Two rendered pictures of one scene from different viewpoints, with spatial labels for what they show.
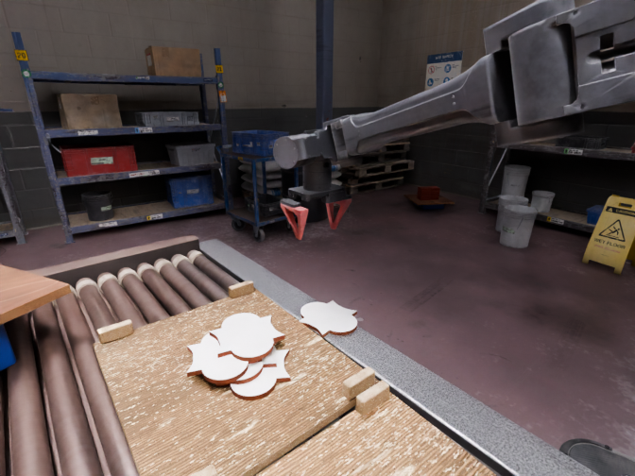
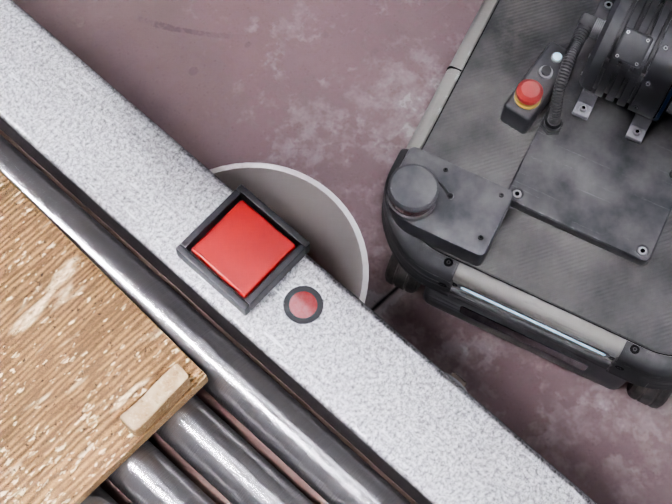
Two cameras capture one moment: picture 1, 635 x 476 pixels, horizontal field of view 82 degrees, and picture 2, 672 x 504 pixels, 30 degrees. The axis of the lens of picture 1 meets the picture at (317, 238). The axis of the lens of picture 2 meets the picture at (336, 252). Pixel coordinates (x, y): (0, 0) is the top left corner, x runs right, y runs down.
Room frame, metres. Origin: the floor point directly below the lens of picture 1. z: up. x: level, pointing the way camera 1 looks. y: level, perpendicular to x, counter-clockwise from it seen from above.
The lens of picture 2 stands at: (-0.12, -0.40, 1.86)
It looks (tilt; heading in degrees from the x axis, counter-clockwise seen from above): 70 degrees down; 349
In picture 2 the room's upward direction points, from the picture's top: 3 degrees clockwise
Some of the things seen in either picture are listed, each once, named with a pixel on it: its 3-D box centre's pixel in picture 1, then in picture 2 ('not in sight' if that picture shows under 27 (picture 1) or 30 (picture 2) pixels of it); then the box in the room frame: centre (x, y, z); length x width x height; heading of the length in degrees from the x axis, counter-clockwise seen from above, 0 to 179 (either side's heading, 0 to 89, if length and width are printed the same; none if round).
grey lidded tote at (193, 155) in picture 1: (191, 153); not in sight; (4.51, 1.54, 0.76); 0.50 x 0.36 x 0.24; 132
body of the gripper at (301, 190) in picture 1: (317, 178); not in sight; (0.73, 0.00, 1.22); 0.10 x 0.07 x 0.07; 131
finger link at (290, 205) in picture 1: (303, 215); not in sight; (0.70, 0.03, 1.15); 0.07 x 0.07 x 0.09; 41
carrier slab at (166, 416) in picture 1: (226, 365); not in sight; (0.52, 0.16, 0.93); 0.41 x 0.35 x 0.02; 39
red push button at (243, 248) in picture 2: not in sight; (243, 249); (0.24, -0.40, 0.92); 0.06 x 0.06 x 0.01; 40
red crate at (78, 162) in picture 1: (99, 158); not in sight; (3.96, 2.35, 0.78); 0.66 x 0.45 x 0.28; 126
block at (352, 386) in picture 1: (359, 382); not in sight; (0.45, -0.07, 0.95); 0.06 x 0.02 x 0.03; 129
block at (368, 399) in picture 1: (372, 397); not in sight; (0.43, -0.08, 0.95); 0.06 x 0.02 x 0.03; 128
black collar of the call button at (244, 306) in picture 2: not in sight; (243, 249); (0.24, -0.40, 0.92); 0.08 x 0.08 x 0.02; 40
